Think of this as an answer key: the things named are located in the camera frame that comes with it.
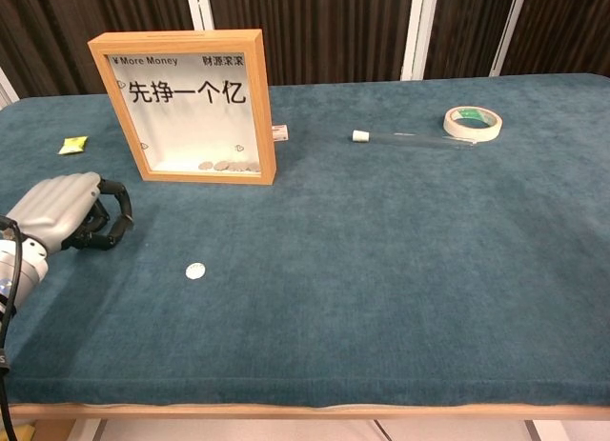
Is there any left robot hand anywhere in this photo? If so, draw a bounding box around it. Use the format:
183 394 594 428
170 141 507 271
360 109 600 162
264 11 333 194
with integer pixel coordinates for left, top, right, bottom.
5 171 134 252

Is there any yellow snack packet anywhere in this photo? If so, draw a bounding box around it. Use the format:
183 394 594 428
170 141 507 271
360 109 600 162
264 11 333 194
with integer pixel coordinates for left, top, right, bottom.
57 135 91 155

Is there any glass tube with white cap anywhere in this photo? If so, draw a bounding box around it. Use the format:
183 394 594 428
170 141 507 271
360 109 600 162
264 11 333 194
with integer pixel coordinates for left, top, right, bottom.
352 130 478 151

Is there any blue table cloth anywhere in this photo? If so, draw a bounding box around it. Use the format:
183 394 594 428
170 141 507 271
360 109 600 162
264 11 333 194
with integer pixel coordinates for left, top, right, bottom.
0 72 610 409

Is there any masking tape roll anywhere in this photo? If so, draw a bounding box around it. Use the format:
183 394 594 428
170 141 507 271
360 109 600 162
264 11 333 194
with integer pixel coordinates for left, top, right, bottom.
443 105 503 143

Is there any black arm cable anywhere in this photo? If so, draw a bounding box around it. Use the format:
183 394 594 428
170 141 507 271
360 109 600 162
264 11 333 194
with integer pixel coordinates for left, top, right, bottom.
0 215 24 441

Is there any white partition post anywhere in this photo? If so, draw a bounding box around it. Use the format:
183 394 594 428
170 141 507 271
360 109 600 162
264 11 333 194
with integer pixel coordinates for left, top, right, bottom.
399 0 440 82
184 0 214 31
488 0 531 78
0 67 21 110

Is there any dark slatted wall panel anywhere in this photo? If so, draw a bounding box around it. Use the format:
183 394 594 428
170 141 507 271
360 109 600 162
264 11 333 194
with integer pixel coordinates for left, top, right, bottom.
204 0 416 86
423 0 519 80
0 0 199 99
499 0 610 78

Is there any wooden frame money box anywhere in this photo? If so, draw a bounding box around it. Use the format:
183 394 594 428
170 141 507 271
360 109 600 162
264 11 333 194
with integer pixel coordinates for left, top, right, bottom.
87 29 278 186

